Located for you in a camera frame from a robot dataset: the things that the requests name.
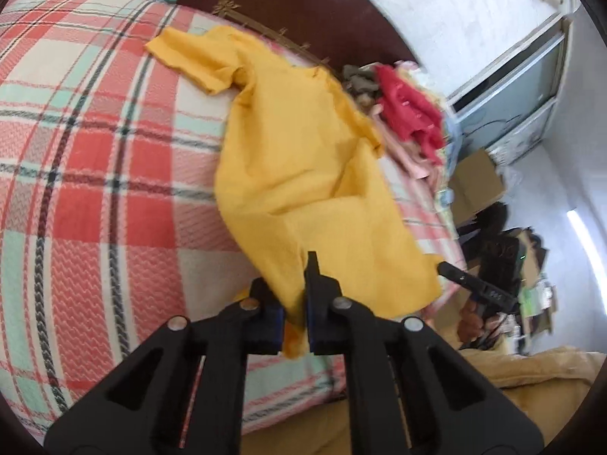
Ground ceiling tube light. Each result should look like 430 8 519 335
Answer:
567 210 607 306

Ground grey brown garment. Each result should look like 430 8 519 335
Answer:
341 63 381 110

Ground right hand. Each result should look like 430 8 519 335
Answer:
457 300 484 344

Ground dark brown wooden headboard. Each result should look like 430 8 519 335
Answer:
177 0 418 74

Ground red garment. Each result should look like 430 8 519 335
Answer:
374 65 445 165

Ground yellow t-shirt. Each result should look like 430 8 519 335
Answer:
146 26 441 358

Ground yellow jacket right sleeve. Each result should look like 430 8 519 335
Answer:
460 346 606 442

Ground pink garment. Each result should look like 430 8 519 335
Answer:
370 104 448 186

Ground stacked cardboard boxes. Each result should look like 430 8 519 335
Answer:
448 150 552 326

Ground red plaid bed sheet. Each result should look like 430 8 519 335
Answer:
0 0 468 444

